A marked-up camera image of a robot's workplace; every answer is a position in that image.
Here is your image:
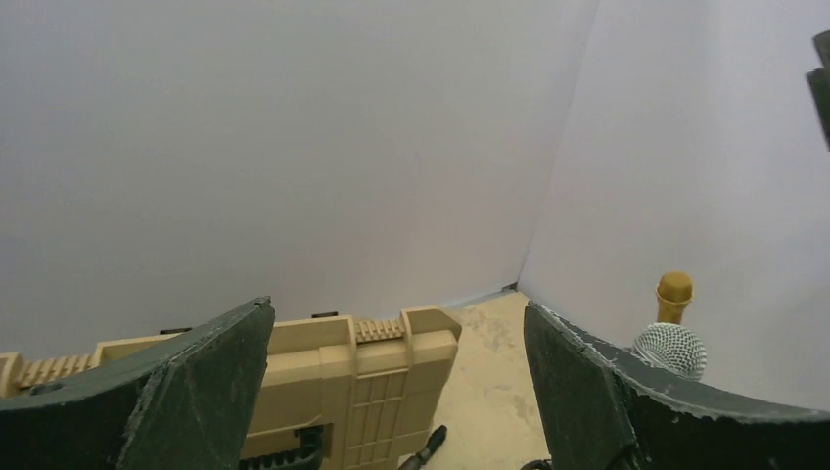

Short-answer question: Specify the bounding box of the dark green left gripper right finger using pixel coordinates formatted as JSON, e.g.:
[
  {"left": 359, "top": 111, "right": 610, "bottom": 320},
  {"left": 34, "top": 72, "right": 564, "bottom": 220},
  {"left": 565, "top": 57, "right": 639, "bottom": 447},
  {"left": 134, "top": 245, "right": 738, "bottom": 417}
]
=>
[{"left": 524, "top": 302, "right": 829, "bottom": 469}]

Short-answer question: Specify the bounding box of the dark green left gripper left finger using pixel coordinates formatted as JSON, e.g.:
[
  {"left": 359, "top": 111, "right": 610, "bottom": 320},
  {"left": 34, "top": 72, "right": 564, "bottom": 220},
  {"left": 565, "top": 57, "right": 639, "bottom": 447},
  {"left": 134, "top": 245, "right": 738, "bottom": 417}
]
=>
[{"left": 1, "top": 297, "right": 275, "bottom": 469}]

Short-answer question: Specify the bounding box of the silver mesh glitter microphone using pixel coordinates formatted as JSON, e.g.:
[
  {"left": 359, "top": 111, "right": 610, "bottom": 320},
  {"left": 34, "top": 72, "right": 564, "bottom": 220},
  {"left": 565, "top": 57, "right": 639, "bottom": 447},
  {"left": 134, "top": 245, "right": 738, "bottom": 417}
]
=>
[{"left": 633, "top": 322, "right": 708, "bottom": 381}]

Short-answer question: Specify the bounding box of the gold microphone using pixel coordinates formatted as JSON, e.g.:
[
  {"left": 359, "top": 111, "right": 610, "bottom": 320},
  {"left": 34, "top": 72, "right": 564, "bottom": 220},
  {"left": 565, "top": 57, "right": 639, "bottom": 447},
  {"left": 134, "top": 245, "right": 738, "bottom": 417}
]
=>
[{"left": 655, "top": 271, "right": 694, "bottom": 324}]

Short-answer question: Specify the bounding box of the black cylindrical adapter piece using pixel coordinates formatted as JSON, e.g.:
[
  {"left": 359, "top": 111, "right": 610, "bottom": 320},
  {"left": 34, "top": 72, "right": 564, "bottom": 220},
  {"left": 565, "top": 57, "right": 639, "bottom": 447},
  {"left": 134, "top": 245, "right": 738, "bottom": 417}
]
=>
[{"left": 397, "top": 425, "right": 447, "bottom": 470}]

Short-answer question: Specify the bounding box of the black case carry handle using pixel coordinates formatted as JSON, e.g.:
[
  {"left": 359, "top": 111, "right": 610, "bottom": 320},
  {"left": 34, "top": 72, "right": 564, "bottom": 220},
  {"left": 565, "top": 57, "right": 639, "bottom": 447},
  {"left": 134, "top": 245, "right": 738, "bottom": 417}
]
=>
[{"left": 238, "top": 426, "right": 324, "bottom": 470}]

